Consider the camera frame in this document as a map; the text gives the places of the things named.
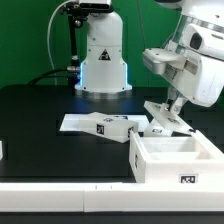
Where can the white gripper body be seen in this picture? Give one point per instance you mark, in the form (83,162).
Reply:
(201,79)

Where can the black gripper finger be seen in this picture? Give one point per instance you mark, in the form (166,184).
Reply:
(171,98)
(178,104)

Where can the white cabinet door panel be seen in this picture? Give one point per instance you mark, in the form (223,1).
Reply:
(166,119)

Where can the white cabinet body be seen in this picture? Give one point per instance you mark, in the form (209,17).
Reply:
(176,160)

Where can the small white cabinet panel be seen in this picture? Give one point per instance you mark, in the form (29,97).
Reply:
(154,129)

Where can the white cabinet top block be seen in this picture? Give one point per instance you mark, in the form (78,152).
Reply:
(118,130)

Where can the flat white base sheet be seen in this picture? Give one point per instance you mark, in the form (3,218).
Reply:
(81,122)

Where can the white front fence bar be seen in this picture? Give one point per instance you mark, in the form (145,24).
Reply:
(109,197)

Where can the white left edge block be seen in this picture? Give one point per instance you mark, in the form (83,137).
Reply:
(1,150)

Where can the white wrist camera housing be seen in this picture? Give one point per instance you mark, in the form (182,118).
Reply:
(163,62)

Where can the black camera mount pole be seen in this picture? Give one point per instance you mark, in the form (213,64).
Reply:
(76,18)

